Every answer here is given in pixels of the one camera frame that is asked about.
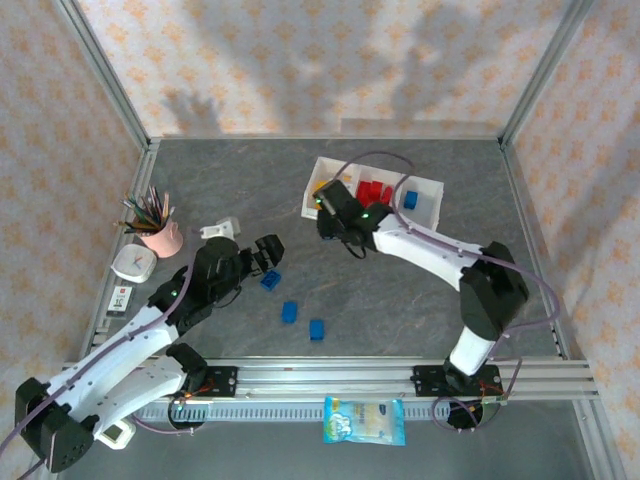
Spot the blue snack bag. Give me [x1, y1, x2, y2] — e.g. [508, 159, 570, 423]
[323, 395, 407, 446]

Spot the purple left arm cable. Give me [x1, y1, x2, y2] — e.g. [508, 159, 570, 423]
[0, 267, 196, 480]

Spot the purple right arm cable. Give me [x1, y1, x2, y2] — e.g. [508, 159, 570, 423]
[334, 152, 562, 432]

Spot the grey slotted cable duct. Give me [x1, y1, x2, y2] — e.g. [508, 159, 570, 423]
[134, 402, 501, 424]

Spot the aluminium table side rail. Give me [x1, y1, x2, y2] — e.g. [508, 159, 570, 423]
[499, 141, 572, 361]
[79, 138, 162, 362]

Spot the white square table clock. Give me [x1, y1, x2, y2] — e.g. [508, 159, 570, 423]
[110, 243, 158, 285]

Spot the aluminium frame post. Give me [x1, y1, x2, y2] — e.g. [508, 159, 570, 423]
[498, 0, 595, 150]
[53, 0, 152, 152]

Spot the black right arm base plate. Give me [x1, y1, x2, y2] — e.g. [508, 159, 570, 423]
[411, 364, 502, 398]

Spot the bundle of coloured pencils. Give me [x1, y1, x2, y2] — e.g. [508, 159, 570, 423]
[113, 185, 176, 235]

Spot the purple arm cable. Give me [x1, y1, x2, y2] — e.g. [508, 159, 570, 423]
[0, 267, 196, 480]
[334, 152, 562, 432]

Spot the white digital timer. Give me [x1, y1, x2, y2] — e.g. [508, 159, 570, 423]
[93, 419, 136, 451]

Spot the aluminium mounting rail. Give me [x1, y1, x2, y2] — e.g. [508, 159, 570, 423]
[149, 356, 599, 402]

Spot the small white card device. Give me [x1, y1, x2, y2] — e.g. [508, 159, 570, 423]
[106, 285, 135, 316]

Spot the pink pencil cup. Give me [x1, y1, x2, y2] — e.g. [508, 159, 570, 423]
[138, 215, 185, 260]

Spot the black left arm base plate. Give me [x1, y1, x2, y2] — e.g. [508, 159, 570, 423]
[164, 365, 239, 400]

